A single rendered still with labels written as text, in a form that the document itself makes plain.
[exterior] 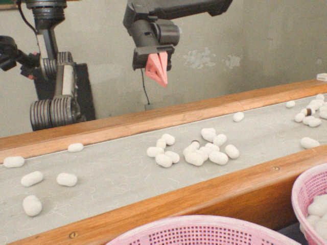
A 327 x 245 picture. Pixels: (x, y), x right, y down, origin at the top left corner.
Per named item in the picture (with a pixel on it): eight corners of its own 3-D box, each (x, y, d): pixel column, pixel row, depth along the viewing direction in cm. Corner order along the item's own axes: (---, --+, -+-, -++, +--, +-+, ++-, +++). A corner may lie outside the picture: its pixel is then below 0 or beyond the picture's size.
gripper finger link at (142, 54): (178, 74, 62) (164, 46, 66) (148, 78, 60) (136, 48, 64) (171, 93, 68) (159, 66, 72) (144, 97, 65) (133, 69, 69)
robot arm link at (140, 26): (126, 34, 75) (131, 16, 70) (149, 35, 78) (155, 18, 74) (134, 52, 72) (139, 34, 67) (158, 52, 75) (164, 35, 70)
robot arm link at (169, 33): (123, 23, 79) (130, -3, 72) (160, 25, 84) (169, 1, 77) (135, 55, 74) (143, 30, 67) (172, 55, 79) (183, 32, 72)
